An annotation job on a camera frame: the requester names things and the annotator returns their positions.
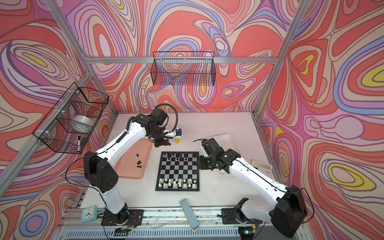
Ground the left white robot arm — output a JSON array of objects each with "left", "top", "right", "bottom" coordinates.
[{"left": 84, "top": 108, "right": 170, "bottom": 215}]

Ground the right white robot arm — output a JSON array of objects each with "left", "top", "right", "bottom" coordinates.
[{"left": 201, "top": 138, "right": 308, "bottom": 238}]

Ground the white plastic tray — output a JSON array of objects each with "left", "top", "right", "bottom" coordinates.
[{"left": 212, "top": 133, "right": 239, "bottom": 153}]

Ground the pink plastic tray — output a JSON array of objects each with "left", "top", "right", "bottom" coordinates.
[{"left": 114, "top": 139, "right": 153, "bottom": 180}]

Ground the black and silver chessboard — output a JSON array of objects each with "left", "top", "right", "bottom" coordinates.
[{"left": 156, "top": 152, "right": 200, "bottom": 192}]

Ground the pink calculator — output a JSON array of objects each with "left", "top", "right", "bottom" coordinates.
[{"left": 251, "top": 160, "right": 273, "bottom": 178}]

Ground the grey stapler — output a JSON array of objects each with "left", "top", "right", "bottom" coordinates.
[{"left": 180, "top": 199, "right": 200, "bottom": 232}]

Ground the black marker pen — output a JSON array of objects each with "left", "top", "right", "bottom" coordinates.
[{"left": 77, "top": 136, "right": 82, "bottom": 153}]

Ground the green alarm clock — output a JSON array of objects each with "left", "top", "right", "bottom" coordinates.
[{"left": 81, "top": 205, "right": 98, "bottom": 223}]

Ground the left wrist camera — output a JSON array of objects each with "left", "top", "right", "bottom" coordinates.
[{"left": 165, "top": 128, "right": 182, "bottom": 139}]

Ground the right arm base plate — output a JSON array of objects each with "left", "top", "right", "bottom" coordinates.
[{"left": 220, "top": 208, "right": 254, "bottom": 225}]

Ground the back black wire basket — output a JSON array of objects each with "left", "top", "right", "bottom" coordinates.
[{"left": 151, "top": 51, "right": 216, "bottom": 86}]

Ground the black wire basket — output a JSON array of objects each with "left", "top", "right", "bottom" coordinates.
[
  {"left": 151, "top": 51, "right": 216, "bottom": 86},
  {"left": 33, "top": 83, "right": 109, "bottom": 154}
]

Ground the left black wire basket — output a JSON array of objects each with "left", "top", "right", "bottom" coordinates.
[{"left": 33, "top": 83, "right": 109, "bottom": 154}]

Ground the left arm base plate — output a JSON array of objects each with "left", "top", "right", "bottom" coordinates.
[{"left": 101, "top": 209, "right": 144, "bottom": 227}]

